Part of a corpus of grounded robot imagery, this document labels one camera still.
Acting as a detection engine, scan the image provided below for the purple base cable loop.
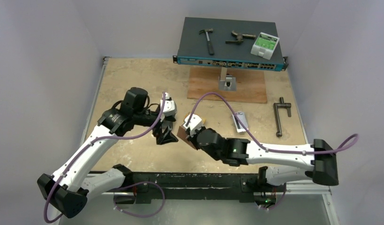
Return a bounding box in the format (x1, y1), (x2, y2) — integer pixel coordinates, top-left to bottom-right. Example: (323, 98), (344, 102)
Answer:
(113, 180), (166, 218)

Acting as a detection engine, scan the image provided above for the rusty metal tool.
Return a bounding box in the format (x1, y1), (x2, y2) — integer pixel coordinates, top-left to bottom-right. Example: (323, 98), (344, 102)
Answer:
(225, 30), (256, 45)

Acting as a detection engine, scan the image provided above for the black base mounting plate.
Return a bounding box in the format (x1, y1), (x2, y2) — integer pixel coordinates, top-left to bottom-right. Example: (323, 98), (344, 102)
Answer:
(111, 172), (286, 204)

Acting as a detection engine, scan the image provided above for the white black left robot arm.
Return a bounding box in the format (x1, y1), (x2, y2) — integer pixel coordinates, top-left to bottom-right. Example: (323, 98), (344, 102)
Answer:
(37, 87), (177, 224)

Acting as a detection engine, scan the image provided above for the blue grey network switch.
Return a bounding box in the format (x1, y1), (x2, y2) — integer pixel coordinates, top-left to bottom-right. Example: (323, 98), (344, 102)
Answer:
(173, 17), (288, 71)

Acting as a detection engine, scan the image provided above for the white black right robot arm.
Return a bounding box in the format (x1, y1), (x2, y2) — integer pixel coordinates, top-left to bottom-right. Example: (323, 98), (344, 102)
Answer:
(185, 127), (339, 191)

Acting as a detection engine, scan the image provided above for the pink leather card holder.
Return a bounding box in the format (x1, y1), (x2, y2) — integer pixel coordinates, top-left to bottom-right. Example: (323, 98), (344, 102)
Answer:
(176, 126), (196, 150)

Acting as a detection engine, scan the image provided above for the small claw hammer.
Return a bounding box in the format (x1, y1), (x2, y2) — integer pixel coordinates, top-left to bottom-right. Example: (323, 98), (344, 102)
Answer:
(199, 28), (215, 55)

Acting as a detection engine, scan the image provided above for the metal stand bracket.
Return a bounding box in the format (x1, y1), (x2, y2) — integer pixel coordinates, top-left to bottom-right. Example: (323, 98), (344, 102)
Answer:
(218, 67), (237, 91)

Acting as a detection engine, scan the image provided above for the brown wooden board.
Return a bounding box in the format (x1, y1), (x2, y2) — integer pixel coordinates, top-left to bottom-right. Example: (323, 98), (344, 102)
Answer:
(187, 67), (268, 104)

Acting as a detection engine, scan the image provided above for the white green electronic box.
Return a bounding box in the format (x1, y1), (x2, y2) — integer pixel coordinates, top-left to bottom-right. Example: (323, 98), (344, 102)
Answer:
(250, 32), (279, 60)

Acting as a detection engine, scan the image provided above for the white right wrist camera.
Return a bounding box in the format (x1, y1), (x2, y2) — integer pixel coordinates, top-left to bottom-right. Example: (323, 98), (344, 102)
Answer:
(182, 114), (204, 136)

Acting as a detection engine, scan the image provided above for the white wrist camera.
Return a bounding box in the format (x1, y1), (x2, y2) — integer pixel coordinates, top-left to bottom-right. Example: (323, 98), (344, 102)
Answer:
(182, 114), (204, 136)
(160, 92), (177, 122)

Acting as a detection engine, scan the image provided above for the dark metal clamp handle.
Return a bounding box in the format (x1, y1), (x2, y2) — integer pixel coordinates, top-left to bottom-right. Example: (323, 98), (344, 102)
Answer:
(273, 97), (292, 137)

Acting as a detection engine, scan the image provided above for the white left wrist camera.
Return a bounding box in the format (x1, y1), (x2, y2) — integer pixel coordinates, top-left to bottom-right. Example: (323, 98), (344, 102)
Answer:
(160, 92), (177, 122)

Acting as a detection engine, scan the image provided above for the white silver card stack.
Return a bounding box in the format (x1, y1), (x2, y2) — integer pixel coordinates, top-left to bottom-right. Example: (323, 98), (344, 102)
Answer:
(232, 112), (248, 133)

